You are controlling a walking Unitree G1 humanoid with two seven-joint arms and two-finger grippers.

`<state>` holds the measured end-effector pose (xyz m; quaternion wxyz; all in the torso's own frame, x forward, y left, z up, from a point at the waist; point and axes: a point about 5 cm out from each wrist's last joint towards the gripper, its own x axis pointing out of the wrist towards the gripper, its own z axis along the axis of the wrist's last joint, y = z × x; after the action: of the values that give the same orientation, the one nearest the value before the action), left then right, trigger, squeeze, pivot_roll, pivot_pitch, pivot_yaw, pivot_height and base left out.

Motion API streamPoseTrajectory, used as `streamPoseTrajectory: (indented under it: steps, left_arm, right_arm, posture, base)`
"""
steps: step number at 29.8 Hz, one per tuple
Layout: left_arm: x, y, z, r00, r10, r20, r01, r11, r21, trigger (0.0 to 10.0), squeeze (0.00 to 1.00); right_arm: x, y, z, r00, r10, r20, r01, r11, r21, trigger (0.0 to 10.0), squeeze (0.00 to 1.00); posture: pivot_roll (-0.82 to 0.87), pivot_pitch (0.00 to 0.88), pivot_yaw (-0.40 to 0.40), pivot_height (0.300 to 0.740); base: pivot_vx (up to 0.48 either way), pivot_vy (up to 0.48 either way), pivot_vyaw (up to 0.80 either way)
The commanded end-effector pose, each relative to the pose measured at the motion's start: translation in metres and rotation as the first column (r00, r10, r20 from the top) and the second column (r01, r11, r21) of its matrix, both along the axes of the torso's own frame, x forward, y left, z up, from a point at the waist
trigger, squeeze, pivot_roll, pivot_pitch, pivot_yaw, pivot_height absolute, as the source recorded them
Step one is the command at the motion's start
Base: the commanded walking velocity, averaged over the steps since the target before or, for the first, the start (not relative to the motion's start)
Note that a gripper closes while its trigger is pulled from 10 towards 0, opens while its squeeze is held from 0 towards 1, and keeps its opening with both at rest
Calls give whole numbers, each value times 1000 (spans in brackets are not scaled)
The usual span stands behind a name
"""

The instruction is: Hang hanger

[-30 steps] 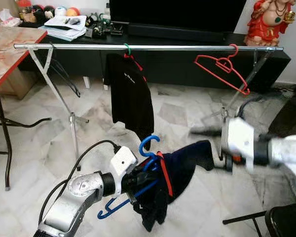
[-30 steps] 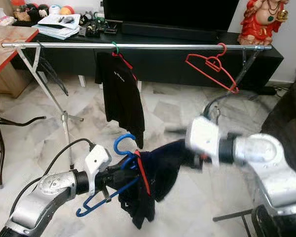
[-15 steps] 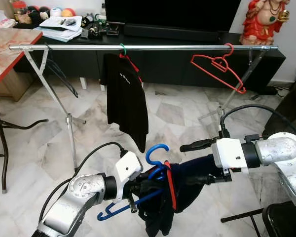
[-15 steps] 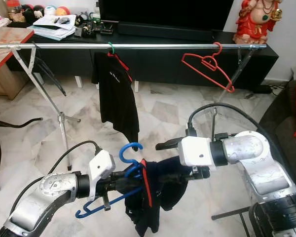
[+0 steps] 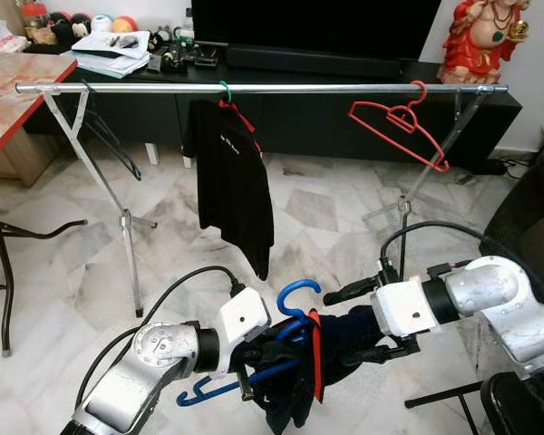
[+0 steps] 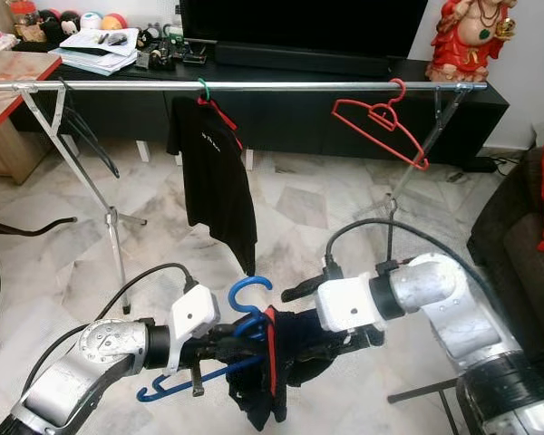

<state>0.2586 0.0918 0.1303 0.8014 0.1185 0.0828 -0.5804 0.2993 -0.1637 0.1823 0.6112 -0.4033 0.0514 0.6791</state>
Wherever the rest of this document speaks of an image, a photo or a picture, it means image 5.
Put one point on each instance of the blue plastic hanger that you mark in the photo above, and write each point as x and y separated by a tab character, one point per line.
299	281

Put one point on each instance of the silver metal clothes rack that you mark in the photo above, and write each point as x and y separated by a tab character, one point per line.
145	89

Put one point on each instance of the black shirt with red collar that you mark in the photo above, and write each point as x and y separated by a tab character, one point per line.
231	181

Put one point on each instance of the black television console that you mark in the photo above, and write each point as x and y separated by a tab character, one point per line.
326	122

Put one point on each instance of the green plastic hanger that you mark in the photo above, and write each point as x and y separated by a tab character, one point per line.
225	91

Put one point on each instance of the white paper stack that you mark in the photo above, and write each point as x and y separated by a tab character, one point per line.
109	54

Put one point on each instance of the red plastic hanger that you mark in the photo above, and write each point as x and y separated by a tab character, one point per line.
424	91

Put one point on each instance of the black mouse plush with face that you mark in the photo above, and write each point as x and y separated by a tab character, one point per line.
80	23

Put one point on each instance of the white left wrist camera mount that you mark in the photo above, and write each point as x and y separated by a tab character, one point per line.
245	322

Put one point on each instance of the red laughing Buddha statue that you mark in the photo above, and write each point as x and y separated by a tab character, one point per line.
480	45

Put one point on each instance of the orange and red round plush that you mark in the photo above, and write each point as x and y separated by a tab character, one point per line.
124	22

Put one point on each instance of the white tissue pack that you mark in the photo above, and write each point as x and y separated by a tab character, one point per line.
0	38

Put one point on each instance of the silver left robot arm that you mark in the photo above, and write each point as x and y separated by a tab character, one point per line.
136	372

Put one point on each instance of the jar with red lid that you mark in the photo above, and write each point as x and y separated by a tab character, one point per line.
36	23

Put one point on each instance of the white and blue round plush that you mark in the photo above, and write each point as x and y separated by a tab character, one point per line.
102	22

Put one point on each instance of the black flat television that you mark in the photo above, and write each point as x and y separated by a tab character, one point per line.
317	25

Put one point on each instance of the black and grey plush toy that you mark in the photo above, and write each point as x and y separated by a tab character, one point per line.
163	41

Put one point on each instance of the black soundbar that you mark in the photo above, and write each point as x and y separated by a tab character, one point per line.
313	62

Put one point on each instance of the navy shirt with red stripe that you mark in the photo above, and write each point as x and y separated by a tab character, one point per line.
286	399

